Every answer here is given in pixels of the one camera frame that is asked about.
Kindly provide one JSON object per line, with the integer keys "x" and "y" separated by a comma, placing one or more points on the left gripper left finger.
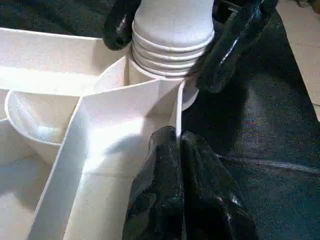
{"x": 155, "y": 195}

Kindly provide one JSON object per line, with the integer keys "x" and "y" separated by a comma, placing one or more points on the white plastic table leg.
{"x": 172, "y": 25}

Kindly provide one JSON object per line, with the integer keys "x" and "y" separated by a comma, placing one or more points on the white plastic table top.
{"x": 50, "y": 75}

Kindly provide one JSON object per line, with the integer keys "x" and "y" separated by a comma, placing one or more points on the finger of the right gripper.
{"x": 120, "y": 25}
{"x": 235, "y": 45}

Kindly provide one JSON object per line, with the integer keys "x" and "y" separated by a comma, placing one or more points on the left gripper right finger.
{"x": 215, "y": 205}

